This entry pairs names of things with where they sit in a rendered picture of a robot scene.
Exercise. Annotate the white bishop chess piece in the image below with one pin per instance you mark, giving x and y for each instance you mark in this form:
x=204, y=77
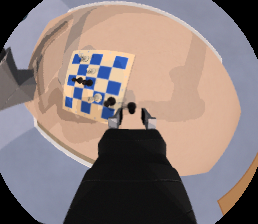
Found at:
x=85, y=58

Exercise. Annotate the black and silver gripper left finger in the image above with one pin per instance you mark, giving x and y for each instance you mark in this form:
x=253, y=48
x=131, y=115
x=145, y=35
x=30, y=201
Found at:
x=115, y=121

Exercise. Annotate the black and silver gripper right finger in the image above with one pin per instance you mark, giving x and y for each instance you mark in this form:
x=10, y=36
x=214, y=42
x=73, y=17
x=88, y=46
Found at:
x=147, y=119

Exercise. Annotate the blue and cream chessboard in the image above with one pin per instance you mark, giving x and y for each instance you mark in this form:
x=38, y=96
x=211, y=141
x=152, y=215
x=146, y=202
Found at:
x=110, y=80

